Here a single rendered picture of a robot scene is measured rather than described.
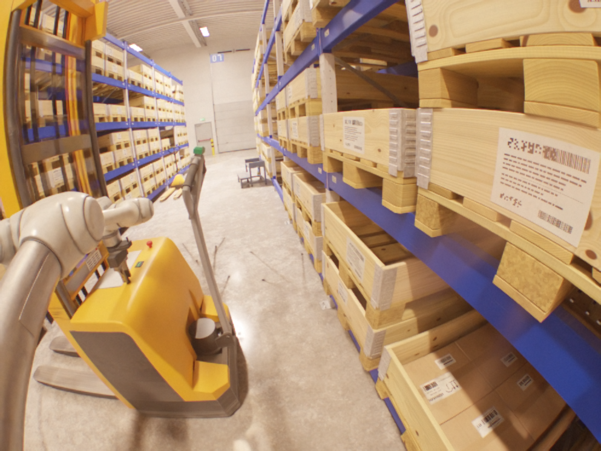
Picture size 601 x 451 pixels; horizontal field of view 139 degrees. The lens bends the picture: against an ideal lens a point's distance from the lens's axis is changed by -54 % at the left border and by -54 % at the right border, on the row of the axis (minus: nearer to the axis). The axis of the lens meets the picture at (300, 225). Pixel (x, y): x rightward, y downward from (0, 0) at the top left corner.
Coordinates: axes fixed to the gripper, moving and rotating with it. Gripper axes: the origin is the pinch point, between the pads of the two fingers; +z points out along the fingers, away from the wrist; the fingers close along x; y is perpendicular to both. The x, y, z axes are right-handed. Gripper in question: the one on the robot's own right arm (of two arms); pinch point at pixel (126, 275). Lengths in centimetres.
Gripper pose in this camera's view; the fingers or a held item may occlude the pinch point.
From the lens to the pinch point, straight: 127.6
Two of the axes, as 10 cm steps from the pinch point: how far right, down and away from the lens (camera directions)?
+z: 0.6, 9.1, 4.0
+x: 2.2, 3.8, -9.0
